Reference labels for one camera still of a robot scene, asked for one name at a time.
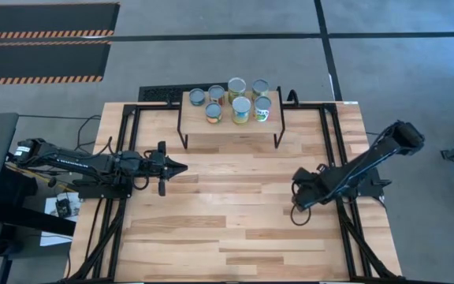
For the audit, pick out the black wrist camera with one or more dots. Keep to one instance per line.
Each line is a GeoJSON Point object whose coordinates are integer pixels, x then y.
{"type": "Point", "coordinates": [306, 176]}
{"type": "Point", "coordinates": [156, 158]}

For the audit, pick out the small black device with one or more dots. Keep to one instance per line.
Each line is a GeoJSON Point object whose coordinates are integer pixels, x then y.
{"type": "Point", "coordinates": [63, 208]}

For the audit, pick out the wooden shelf black metal legs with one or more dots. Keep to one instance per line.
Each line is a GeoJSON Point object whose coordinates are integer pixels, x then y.
{"type": "Point", "coordinates": [195, 122]}

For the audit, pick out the white red tomatoes can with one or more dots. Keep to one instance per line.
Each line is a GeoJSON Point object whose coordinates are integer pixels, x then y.
{"type": "Point", "coordinates": [216, 92]}

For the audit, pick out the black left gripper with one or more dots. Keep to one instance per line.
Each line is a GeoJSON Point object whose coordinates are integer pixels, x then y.
{"type": "Point", "coordinates": [162, 181]}

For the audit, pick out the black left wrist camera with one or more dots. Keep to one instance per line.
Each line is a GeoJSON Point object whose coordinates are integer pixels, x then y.
{"type": "Point", "coordinates": [156, 158]}

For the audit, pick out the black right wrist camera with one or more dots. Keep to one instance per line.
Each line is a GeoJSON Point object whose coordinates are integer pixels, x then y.
{"type": "Point", "coordinates": [306, 176]}

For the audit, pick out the white mixed fruit can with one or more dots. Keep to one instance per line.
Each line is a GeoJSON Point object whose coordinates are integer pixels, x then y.
{"type": "Point", "coordinates": [241, 105]}

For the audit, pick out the teal tuna can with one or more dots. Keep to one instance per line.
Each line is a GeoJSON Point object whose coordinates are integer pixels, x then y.
{"type": "Point", "coordinates": [197, 96]}

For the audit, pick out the yellow-green sauce can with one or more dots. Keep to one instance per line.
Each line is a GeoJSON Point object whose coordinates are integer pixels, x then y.
{"type": "Point", "coordinates": [260, 86]}

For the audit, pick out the black hazard-striped floor mat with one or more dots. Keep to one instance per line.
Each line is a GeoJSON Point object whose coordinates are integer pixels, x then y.
{"type": "Point", "coordinates": [42, 59]}
{"type": "Point", "coordinates": [45, 17]}

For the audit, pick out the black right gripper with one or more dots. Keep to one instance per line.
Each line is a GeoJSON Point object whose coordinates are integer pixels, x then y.
{"type": "Point", "coordinates": [313, 193]}

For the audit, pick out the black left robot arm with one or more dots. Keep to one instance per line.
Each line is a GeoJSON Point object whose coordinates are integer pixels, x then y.
{"type": "Point", "coordinates": [73, 163]}

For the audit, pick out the black metal table frame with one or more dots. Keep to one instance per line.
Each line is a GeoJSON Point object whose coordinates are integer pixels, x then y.
{"type": "Point", "coordinates": [152, 106]}

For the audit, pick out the green peach can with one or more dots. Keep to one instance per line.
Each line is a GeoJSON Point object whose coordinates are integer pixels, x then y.
{"type": "Point", "coordinates": [213, 110]}

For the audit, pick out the white paper sheet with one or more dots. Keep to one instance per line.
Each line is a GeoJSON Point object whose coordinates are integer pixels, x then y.
{"type": "Point", "coordinates": [51, 205]}

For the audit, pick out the black keyboard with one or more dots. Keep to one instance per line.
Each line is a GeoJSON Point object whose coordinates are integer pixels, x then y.
{"type": "Point", "coordinates": [160, 94]}

